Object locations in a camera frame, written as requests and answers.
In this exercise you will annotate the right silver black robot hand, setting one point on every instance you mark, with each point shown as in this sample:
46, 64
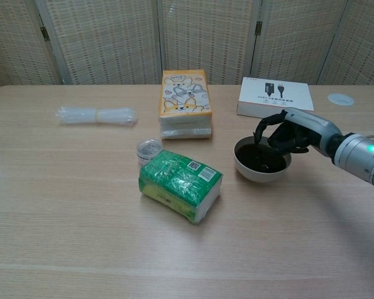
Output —
311, 124

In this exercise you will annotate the black plastic spoon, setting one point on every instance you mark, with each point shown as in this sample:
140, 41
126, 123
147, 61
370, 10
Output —
262, 157

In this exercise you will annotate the white bowl of dark liquid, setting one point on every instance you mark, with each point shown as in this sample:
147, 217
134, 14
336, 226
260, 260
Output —
256, 177

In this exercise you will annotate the round white table grommet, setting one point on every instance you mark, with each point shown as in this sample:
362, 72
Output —
340, 98

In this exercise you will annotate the brass screen hinge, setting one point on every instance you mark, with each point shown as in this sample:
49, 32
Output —
44, 32
258, 27

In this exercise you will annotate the orange corgi print tissue pack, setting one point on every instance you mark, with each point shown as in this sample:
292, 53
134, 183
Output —
184, 93

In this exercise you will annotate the green tissue pack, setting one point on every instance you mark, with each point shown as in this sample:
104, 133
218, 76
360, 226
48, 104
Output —
177, 180

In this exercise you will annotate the small clear lidded jar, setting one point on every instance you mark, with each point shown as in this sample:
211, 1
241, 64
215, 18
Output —
147, 148

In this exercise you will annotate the woven folding screen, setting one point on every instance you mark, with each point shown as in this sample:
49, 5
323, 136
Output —
112, 40

